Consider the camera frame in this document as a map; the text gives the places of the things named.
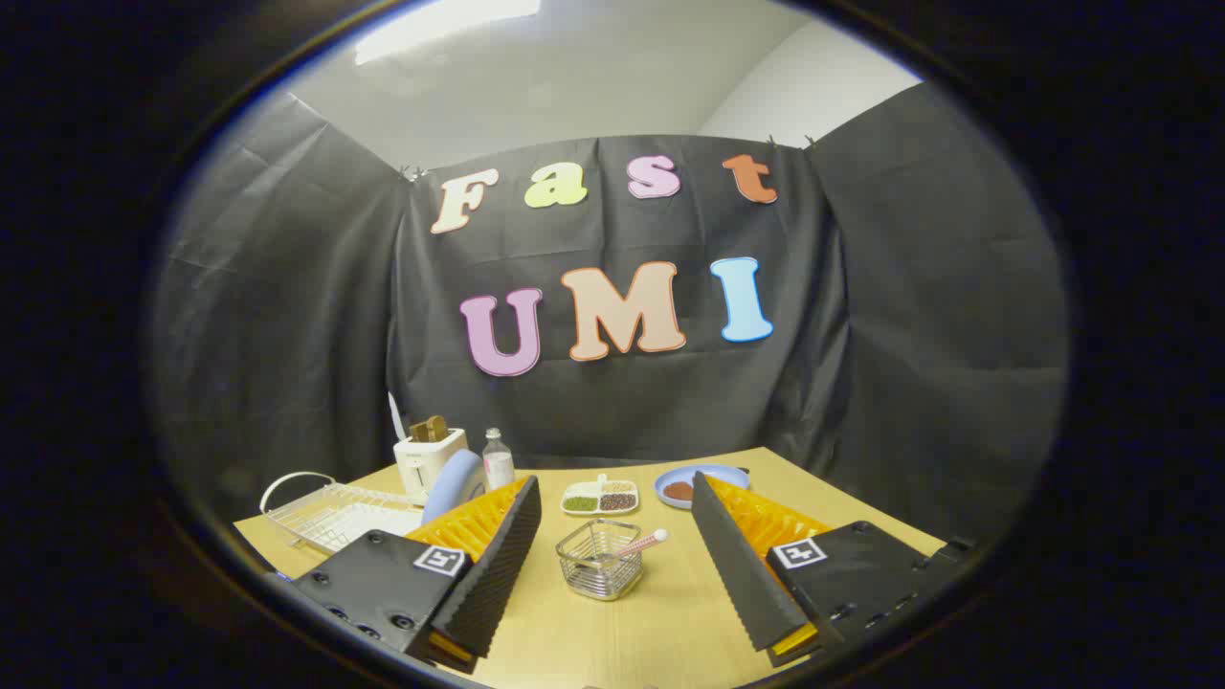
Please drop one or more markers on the blue plate with brown powder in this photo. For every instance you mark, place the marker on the blue plate with brown powder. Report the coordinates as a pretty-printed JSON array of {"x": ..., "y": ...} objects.
[{"x": 691, "y": 485}]

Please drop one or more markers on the white divided dish with beans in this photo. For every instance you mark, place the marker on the white divided dish with beans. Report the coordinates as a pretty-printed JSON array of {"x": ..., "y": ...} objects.
[{"x": 600, "y": 497}]

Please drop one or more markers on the white toaster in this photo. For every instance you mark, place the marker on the white toaster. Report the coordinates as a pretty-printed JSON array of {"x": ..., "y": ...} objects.
[{"x": 427, "y": 457}]

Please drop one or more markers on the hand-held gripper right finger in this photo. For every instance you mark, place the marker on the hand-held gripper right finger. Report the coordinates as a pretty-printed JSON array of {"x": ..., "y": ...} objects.
[{"x": 742, "y": 565}]

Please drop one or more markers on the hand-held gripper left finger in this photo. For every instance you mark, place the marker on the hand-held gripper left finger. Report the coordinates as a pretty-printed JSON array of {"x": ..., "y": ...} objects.
[{"x": 488, "y": 574}]

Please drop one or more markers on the light blue plate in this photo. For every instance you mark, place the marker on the light blue plate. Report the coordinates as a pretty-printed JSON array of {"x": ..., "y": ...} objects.
[{"x": 454, "y": 484}]

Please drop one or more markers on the black backdrop cloth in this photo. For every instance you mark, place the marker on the black backdrop cloth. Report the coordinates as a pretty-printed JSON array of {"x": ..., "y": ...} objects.
[{"x": 670, "y": 316}]

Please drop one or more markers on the toast slice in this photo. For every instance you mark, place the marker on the toast slice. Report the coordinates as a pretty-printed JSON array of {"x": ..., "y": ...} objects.
[{"x": 430, "y": 428}]

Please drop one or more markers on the clear bottle with label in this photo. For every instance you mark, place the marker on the clear bottle with label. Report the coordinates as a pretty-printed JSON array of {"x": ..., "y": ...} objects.
[{"x": 498, "y": 461}]

